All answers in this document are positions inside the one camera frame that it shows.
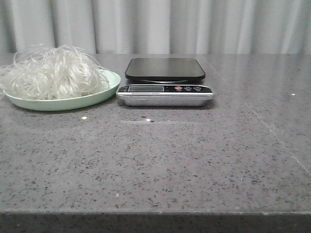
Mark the white vermicelli noodle bundle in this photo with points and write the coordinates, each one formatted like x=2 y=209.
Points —
x=49 y=73

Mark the digital kitchen scale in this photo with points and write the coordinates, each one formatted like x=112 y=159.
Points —
x=165 y=82

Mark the white pleated curtain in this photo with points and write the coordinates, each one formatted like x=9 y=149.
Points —
x=158 y=26

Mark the light green plastic plate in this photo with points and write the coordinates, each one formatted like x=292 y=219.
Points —
x=73 y=103

